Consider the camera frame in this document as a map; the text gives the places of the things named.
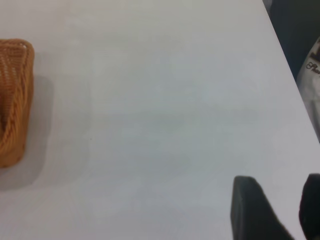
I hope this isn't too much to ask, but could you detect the white bag with black print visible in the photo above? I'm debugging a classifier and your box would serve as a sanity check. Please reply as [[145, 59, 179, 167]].
[[296, 36, 320, 144]]

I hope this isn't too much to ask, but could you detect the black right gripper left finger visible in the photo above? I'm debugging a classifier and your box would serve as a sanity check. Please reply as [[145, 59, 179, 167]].
[[230, 175, 296, 240]]

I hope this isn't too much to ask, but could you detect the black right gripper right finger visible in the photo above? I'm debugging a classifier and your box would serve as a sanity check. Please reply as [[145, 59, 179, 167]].
[[298, 173, 320, 240]]

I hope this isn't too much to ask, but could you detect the orange woven wicker basket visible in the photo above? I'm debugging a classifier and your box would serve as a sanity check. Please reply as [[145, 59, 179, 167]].
[[0, 38, 35, 168]]

